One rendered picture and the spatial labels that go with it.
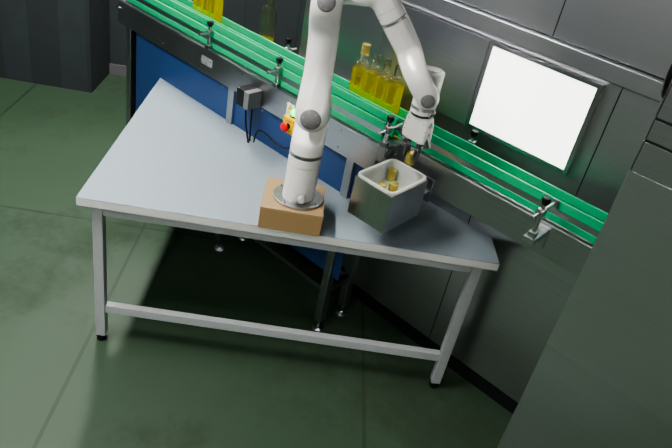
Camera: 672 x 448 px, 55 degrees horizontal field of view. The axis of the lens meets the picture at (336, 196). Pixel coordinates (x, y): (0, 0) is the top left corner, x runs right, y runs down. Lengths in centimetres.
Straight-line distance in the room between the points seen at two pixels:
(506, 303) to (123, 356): 161
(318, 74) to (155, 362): 143
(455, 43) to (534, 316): 111
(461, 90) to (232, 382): 151
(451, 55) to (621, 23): 61
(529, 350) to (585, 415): 54
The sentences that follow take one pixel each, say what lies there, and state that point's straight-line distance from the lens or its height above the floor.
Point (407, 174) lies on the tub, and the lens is 243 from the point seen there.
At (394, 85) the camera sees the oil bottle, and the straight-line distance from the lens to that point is 250.
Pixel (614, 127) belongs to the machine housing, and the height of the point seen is 137.
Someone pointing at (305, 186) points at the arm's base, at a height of 92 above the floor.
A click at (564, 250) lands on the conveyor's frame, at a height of 99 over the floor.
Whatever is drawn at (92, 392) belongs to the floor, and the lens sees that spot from 281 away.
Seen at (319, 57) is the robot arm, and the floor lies 140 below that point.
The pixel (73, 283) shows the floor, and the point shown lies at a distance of 329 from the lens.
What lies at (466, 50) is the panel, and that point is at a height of 142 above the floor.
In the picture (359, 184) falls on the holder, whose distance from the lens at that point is 231.
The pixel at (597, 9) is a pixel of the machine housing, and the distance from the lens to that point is 229.
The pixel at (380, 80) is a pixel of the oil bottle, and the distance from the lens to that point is 254.
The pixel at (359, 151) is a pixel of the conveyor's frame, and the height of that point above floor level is 98.
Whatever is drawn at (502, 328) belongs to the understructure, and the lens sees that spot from 281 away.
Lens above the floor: 213
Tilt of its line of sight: 31 degrees down
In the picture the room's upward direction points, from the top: 12 degrees clockwise
